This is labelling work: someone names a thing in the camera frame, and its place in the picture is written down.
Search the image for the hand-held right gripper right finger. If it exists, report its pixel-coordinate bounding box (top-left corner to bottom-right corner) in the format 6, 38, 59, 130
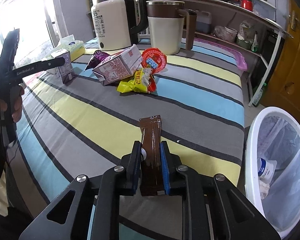
159, 141, 282, 240

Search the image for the bagged white container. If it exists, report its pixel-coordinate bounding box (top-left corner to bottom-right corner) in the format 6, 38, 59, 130
211, 25, 238, 43

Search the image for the pink-lidded storage box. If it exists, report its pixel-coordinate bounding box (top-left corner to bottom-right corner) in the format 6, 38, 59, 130
194, 37, 248, 72

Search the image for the green glass bottle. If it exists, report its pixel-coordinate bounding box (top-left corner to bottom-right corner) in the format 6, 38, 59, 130
252, 82, 267, 107

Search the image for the clear plastic storage box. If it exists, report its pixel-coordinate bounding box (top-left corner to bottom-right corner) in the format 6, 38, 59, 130
251, 0, 277, 20

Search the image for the purple drink carton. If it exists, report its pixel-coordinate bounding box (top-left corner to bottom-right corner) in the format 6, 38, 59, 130
47, 49, 74, 84

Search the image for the clear plastic bin liner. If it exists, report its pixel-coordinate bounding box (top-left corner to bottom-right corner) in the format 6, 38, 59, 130
256, 116, 300, 230

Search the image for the red bottle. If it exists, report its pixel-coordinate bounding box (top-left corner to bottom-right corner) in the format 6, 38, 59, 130
241, 0, 253, 12

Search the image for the white printed plastic cup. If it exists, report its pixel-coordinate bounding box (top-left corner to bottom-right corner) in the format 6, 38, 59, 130
257, 157, 277, 180

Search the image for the white kitchen shelf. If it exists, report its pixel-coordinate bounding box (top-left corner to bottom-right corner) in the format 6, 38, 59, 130
150, 0, 294, 107

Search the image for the cream electric kettle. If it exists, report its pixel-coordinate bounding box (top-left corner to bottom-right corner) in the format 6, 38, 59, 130
90, 0, 150, 51

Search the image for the stuffed plastic bag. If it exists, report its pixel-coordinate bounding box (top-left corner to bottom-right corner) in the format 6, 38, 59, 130
236, 20, 258, 50

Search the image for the yellow snack packet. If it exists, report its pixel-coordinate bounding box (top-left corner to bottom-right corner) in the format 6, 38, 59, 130
117, 67, 157, 93

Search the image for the white trash bin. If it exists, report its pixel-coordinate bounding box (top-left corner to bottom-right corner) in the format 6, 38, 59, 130
244, 107, 300, 233

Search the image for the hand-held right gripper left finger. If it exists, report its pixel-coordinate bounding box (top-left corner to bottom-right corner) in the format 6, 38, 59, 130
21, 141, 143, 240

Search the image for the plastic oil jug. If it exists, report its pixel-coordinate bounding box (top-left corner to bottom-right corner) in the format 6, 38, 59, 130
195, 10, 212, 34

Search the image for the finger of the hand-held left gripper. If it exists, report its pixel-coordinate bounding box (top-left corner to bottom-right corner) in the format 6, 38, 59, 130
37, 57, 66, 71

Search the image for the red foil cup lid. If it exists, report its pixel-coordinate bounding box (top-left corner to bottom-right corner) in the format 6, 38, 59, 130
141, 47, 167, 74

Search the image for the pink drink carton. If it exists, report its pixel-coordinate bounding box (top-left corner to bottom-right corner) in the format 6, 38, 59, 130
92, 44, 144, 87

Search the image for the wooden door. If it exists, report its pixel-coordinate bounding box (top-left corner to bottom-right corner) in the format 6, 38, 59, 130
261, 0, 300, 115

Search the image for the brown sachet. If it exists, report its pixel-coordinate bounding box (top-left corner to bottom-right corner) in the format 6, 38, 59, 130
139, 114, 165, 197

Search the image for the yellow tissue pack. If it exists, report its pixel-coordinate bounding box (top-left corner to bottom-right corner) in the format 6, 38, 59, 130
49, 36, 86, 63

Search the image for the brown and cream mug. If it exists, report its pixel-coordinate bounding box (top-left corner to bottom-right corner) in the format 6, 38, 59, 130
146, 0, 197, 55

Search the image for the person's left hand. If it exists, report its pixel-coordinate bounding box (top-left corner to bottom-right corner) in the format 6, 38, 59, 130
0, 87, 25, 134

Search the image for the metal door handle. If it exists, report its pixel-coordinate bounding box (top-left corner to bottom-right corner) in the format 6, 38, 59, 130
290, 11, 299, 30

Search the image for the purple snack wrapper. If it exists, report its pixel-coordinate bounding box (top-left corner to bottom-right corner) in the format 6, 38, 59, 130
85, 50, 110, 72

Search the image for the striped tablecloth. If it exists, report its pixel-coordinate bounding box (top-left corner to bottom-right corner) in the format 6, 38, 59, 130
5, 37, 245, 240

